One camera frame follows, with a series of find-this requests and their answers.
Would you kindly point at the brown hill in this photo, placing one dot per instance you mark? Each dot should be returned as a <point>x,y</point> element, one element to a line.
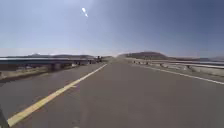
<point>146,55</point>

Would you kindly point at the metal guardrail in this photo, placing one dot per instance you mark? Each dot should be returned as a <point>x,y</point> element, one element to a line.
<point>40,61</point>
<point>186,65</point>

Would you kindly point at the distant low hills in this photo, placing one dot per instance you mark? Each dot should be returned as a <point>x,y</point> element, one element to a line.
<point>63,56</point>

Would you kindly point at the grey asphalt road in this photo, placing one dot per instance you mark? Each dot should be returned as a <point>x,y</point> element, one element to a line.
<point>133,96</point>

